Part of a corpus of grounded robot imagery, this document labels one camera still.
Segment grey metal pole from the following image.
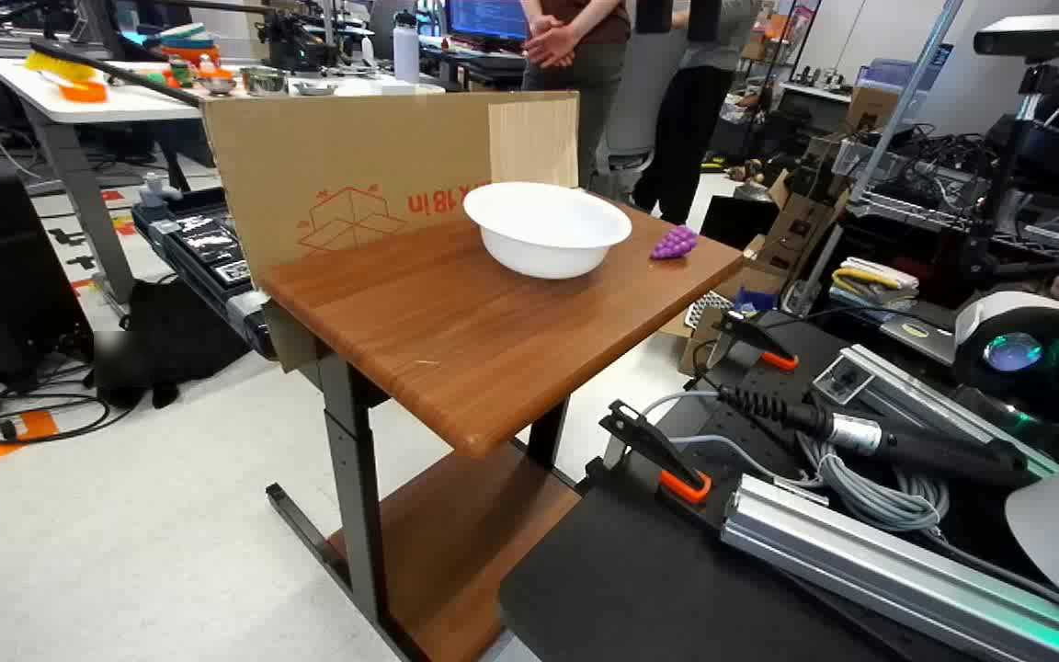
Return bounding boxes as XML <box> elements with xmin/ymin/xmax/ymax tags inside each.
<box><xmin>844</xmin><ymin>0</ymin><xmax>968</xmax><ymax>206</ymax></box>

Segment aluminium rail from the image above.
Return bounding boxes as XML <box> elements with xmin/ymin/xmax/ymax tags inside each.
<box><xmin>811</xmin><ymin>340</ymin><xmax>1059</xmax><ymax>483</ymax></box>
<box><xmin>720</xmin><ymin>474</ymin><xmax>1059</xmax><ymax>662</ymax></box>

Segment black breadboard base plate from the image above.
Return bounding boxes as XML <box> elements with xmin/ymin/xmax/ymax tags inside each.
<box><xmin>497</xmin><ymin>454</ymin><xmax>964</xmax><ymax>662</ymax></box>

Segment person in dark clothes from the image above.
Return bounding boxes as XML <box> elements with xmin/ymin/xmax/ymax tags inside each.
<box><xmin>517</xmin><ymin>0</ymin><xmax>631</xmax><ymax>191</ymax></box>

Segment orange block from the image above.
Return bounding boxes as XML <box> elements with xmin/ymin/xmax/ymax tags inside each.
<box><xmin>60</xmin><ymin>77</ymin><xmax>109</xmax><ymax>108</ymax></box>

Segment white work table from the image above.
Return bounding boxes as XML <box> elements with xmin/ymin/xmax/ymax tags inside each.
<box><xmin>0</xmin><ymin>52</ymin><xmax>209</xmax><ymax>302</ymax></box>

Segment clear water bottle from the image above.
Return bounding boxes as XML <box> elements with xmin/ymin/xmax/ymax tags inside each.
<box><xmin>388</xmin><ymin>9</ymin><xmax>422</xmax><ymax>83</ymax></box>

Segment blue computer monitor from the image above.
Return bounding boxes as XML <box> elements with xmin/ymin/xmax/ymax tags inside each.
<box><xmin>442</xmin><ymin>0</ymin><xmax>528</xmax><ymax>52</ymax></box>

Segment black equipment tray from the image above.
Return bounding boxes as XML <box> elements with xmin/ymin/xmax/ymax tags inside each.
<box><xmin>133</xmin><ymin>197</ymin><xmax>274</xmax><ymax>359</ymax></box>

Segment black ribbed cable conduit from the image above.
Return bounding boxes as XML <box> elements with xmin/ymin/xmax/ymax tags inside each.
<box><xmin>707</xmin><ymin>377</ymin><xmax>1046</xmax><ymax>488</ymax></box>

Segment black bag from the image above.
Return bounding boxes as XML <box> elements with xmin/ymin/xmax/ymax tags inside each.
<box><xmin>83</xmin><ymin>274</ymin><xmax>250</xmax><ymax>413</ymax></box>

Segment black clamp orange tip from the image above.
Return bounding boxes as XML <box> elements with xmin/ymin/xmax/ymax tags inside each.
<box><xmin>718</xmin><ymin>306</ymin><xmax>806</xmax><ymax>377</ymax></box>
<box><xmin>596</xmin><ymin>398</ymin><xmax>720</xmax><ymax>508</ymax></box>

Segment yellow block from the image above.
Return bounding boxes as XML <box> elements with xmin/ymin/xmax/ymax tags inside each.
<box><xmin>22</xmin><ymin>46</ymin><xmax>102</xmax><ymax>92</ymax></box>

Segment black stereo camera bar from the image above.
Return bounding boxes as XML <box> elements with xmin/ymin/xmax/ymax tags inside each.
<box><xmin>970</xmin><ymin>9</ymin><xmax>1059</xmax><ymax>63</ymax></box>

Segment grey coiled cable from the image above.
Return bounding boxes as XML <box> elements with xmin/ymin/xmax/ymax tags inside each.
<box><xmin>796</xmin><ymin>435</ymin><xmax>956</xmax><ymax>540</ymax></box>

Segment wooden table top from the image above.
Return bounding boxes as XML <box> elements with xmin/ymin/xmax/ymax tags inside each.
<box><xmin>264</xmin><ymin>348</ymin><xmax>573</xmax><ymax>662</ymax></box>

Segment white bowl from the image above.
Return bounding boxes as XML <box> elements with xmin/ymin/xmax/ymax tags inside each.
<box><xmin>459</xmin><ymin>179</ymin><xmax>637</xmax><ymax>282</ymax></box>

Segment purple object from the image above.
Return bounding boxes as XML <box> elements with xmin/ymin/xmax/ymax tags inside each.
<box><xmin>648</xmin><ymin>225</ymin><xmax>702</xmax><ymax>263</ymax></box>

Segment white VR headset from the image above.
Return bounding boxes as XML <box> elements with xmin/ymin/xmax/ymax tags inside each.
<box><xmin>952</xmin><ymin>287</ymin><xmax>1059</xmax><ymax>435</ymax></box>

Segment open cardboard box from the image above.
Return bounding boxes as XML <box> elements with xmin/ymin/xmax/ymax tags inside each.
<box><xmin>750</xmin><ymin>166</ymin><xmax>851</xmax><ymax>280</ymax></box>

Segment yellow white folded cloth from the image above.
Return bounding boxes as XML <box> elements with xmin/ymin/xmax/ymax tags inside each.
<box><xmin>828</xmin><ymin>255</ymin><xmax>921</xmax><ymax>312</ymax></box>

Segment black jacket on chair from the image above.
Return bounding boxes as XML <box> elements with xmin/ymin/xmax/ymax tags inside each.
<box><xmin>630</xmin><ymin>63</ymin><xmax>739</xmax><ymax>229</ymax></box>

